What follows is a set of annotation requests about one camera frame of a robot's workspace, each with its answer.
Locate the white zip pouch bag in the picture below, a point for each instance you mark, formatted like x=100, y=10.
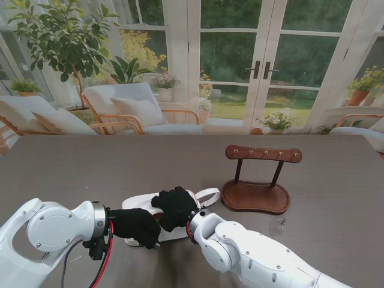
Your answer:
x=138, y=204

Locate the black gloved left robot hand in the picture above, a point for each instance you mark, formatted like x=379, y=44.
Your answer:
x=135, y=225

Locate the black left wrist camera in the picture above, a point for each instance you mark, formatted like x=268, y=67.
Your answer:
x=96, y=249

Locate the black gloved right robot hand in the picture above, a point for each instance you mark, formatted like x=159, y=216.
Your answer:
x=177, y=207

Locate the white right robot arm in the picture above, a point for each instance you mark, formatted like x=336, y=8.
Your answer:
x=255, y=252

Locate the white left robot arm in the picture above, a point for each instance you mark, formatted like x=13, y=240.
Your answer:
x=39, y=240

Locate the printed sunroom backdrop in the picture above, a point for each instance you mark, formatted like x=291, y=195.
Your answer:
x=228, y=60

